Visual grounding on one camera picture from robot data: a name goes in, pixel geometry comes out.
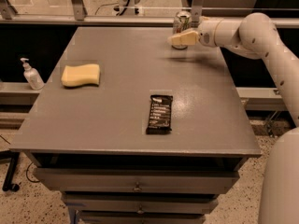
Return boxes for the metal window rail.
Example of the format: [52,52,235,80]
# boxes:
[0,14,299,29]

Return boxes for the yellow sponge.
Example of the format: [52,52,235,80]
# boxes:
[61,63,100,87]

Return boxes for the black chair leg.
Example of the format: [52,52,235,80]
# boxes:
[0,150,20,192]

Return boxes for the clear pump dispenser bottle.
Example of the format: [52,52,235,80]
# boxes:
[21,58,44,91]

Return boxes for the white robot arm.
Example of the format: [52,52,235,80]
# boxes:
[168,13,299,224]

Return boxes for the grey drawer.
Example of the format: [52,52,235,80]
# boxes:
[34,168,239,194]
[62,193,218,214]
[79,211,206,224]

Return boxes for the middle grey drawer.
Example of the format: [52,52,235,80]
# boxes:
[62,193,218,214]

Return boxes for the bottom grey drawer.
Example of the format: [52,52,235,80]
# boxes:
[79,211,206,224]

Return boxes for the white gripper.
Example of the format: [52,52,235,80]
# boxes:
[167,17,223,48]

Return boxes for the top grey drawer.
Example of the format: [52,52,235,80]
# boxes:
[34,168,239,194]

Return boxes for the silver green 7up can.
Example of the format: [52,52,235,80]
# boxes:
[171,10,192,50]

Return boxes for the grey drawer cabinet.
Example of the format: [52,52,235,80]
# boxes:
[8,26,263,224]

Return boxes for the black snack bar wrapper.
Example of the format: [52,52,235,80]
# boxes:
[146,94,173,134]

